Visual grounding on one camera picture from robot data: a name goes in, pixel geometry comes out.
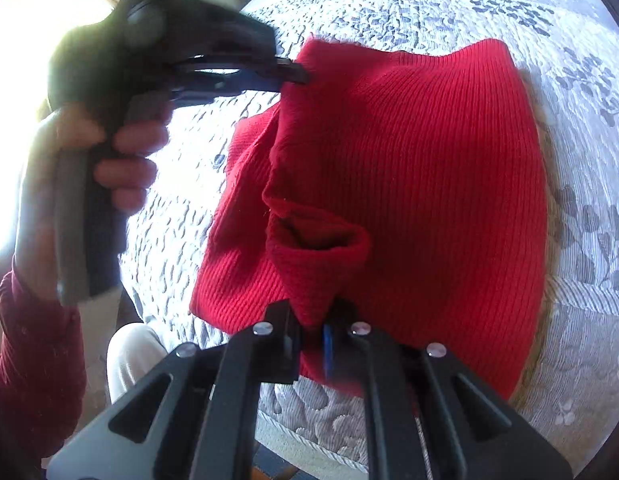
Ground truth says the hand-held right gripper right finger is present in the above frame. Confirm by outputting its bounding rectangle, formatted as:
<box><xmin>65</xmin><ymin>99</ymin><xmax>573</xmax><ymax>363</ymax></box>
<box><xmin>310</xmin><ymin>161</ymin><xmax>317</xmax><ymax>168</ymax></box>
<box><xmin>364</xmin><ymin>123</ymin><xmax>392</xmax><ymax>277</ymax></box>
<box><xmin>322</xmin><ymin>300</ymin><xmax>573</xmax><ymax>480</ymax></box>

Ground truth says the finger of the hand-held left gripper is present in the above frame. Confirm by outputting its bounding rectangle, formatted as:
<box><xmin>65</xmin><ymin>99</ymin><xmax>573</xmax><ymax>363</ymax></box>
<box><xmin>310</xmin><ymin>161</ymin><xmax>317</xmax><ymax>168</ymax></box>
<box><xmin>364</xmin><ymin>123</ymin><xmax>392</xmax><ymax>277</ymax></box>
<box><xmin>182</xmin><ymin>56</ymin><xmax>313</xmax><ymax>85</ymax></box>
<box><xmin>170</xmin><ymin>74</ymin><xmax>290</xmax><ymax>107</ymax></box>

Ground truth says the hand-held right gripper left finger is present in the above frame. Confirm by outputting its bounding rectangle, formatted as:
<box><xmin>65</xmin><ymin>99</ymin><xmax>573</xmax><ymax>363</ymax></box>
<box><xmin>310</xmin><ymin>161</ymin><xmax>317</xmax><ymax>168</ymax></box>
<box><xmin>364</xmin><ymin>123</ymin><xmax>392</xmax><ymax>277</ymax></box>
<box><xmin>46</xmin><ymin>300</ymin><xmax>305</xmax><ymax>480</ymax></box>

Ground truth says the red knit sweater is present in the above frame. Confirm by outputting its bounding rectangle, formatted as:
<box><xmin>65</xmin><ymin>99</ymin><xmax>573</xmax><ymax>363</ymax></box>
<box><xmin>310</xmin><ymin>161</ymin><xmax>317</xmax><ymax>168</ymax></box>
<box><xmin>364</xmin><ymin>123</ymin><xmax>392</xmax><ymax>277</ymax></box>
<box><xmin>189</xmin><ymin>32</ymin><xmax>550</xmax><ymax>402</ymax></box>

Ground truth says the person's left forearm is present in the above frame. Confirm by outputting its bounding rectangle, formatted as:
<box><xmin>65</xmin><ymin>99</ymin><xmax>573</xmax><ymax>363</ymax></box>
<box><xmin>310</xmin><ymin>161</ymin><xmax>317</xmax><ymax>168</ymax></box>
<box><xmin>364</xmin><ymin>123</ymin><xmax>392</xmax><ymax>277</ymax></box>
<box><xmin>0</xmin><ymin>255</ymin><xmax>88</xmax><ymax>463</ymax></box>

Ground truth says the person's left hand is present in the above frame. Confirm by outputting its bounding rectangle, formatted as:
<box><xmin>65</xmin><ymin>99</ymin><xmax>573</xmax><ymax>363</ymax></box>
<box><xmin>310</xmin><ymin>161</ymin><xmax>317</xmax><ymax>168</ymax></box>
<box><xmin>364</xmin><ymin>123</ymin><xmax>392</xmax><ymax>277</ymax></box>
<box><xmin>14</xmin><ymin>102</ymin><xmax>171</xmax><ymax>302</ymax></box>

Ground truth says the person's white pants leg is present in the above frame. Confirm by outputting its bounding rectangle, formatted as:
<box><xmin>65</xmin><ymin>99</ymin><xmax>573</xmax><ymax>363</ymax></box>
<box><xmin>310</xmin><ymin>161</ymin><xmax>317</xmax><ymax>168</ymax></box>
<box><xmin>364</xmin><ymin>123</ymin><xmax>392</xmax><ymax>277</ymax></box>
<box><xmin>106</xmin><ymin>322</ymin><xmax>170</xmax><ymax>407</ymax></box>

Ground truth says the grey floral quilted bedspread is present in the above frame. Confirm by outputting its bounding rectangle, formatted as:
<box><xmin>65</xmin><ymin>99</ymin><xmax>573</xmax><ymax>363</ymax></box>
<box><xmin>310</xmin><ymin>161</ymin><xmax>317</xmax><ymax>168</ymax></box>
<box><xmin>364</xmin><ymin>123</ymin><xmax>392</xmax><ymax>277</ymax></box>
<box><xmin>119</xmin><ymin>0</ymin><xmax>619</xmax><ymax>480</ymax></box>

